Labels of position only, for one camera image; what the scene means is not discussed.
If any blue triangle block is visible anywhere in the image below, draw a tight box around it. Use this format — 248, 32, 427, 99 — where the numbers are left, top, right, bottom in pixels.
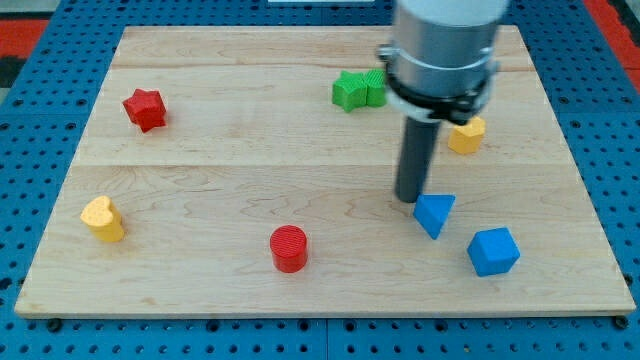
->
413, 194, 456, 240

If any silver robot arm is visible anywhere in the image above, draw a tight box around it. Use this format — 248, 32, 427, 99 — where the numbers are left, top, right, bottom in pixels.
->
378, 0, 509, 125

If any blue cube block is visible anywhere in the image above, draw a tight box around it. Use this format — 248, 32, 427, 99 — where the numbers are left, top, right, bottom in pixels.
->
467, 227, 521, 277

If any red cylinder block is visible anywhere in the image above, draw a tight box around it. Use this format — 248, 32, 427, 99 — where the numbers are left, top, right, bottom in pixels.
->
270, 225, 308, 273

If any green star block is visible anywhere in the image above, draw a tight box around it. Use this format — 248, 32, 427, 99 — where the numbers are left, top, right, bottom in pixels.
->
332, 70, 368, 113

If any wooden board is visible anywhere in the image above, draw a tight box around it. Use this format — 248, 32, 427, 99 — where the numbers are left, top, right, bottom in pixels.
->
15, 26, 636, 319

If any green ridged block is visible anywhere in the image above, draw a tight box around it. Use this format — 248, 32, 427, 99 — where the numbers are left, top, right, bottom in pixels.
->
364, 69, 386, 107

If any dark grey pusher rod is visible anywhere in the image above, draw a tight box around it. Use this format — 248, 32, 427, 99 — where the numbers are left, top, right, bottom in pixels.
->
394, 117, 440, 203

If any yellow pentagon block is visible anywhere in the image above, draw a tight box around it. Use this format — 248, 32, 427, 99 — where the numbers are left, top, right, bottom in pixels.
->
447, 116, 486, 155

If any red star block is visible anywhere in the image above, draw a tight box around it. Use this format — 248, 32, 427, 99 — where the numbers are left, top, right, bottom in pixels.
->
122, 89, 166, 133

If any yellow heart block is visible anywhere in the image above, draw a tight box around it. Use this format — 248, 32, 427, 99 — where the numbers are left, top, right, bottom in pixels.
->
80, 195, 125, 242

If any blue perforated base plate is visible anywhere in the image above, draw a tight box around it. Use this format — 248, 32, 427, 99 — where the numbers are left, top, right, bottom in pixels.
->
1, 0, 639, 359

